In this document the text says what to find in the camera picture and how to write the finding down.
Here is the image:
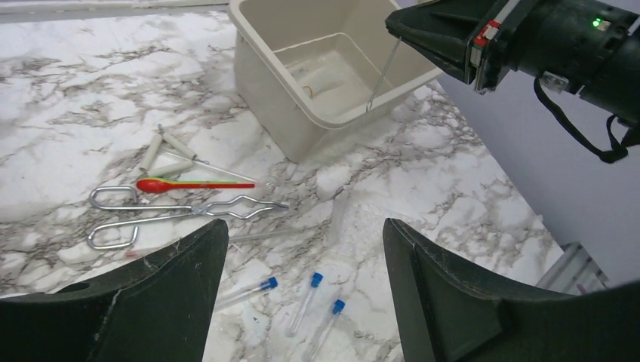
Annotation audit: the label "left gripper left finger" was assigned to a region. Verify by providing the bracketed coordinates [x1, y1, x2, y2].
[1, 219, 229, 361]

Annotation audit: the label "glass stirring rod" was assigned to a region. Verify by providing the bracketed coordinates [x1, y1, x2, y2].
[125, 229, 299, 258]

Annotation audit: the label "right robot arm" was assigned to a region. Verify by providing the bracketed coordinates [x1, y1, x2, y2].
[385, 1, 639, 127]

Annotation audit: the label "beige plastic bin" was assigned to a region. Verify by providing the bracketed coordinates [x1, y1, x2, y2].
[227, 0, 442, 163]

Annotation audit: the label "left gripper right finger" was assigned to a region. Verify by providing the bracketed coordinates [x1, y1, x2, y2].
[383, 219, 639, 361]

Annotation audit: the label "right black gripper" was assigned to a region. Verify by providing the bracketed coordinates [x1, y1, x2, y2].
[385, 0, 639, 94]

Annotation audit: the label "metal crucible tongs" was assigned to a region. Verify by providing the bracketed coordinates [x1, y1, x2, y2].
[86, 186, 289, 250]

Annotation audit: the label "red plastic spoon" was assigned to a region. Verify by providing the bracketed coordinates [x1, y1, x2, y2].
[135, 177, 256, 194]

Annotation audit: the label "blue cap test tube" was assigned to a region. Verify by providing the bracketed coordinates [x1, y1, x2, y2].
[286, 271, 324, 338]
[303, 299, 346, 361]
[214, 277, 278, 312]

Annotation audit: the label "white clay pipe triangle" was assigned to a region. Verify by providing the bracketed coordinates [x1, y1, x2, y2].
[137, 124, 261, 184]

